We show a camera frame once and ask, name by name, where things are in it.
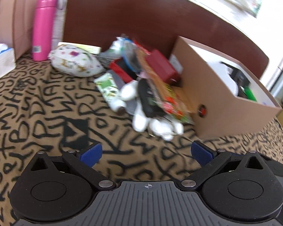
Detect clear snack packet red flowers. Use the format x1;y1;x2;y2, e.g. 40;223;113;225
135;52;197;126

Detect white printed cloth pouch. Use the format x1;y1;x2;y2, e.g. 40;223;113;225
48;44;105;78

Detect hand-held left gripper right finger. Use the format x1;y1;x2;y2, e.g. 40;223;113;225
178;140;266;191

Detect brown letter printed blanket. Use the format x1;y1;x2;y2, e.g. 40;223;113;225
0;52;283;226

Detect black dotted packet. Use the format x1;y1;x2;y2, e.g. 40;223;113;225
98;52;123;70

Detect brown cardboard box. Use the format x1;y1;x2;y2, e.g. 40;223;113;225
169;36;283;140

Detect brown paper bag black handles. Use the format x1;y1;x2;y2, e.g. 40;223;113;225
0;0;42;60

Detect blue rimmed clear lid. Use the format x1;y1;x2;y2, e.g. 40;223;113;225
123;41;138;71

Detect pink thermos bottle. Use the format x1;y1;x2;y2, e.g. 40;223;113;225
32;0;65;62

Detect green printed packet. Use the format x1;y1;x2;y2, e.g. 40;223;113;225
94;73;128;113

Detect white green bottle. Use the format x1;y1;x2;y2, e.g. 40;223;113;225
109;37;128;55

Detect white plush toy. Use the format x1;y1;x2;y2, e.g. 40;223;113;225
120;80;185;142

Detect brown wooden headboard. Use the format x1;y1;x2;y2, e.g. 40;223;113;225
62;0;270;80

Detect dark red box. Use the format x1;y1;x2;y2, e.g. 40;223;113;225
145;50;182;86

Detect black box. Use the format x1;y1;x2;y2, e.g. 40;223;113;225
220;61;252;92

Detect black oblong item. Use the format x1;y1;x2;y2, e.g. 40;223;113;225
137;79;161;118

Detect pale yellow flat box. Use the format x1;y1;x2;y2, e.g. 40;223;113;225
58;42;102;54

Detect blue white tissue pack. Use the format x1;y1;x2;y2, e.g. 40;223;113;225
0;41;16;84

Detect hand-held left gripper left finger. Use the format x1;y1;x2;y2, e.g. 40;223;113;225
29;142;116;191

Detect red black wallet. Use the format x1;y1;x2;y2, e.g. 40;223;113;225
108;59;138;83

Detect green item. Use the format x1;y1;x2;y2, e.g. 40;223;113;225
244;86;258;102

